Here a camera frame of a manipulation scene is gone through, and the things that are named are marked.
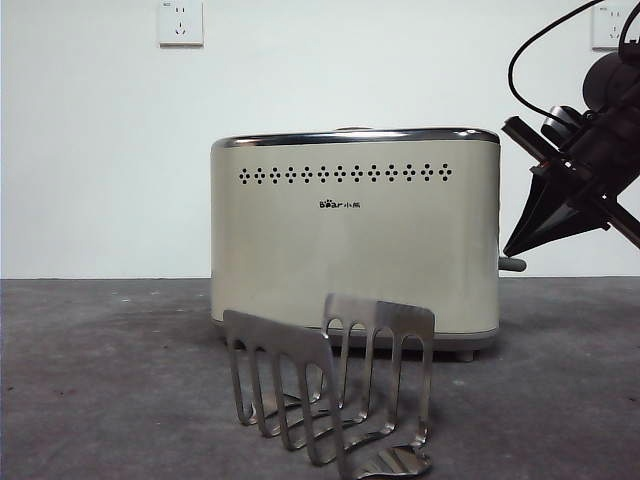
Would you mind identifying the cream and steel toaster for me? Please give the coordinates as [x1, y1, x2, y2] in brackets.
[209, 126, 503, 363]

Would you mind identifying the white wall socket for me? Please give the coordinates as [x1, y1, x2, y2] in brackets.
[591, 4, 630, 52]
[158, 1, 205, 49]

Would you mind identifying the black cable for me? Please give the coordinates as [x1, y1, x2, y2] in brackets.
[508, 0, 602, 124]

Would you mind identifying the stainless steel toast rack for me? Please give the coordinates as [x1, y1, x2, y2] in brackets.
[222, 292, 437, 480]

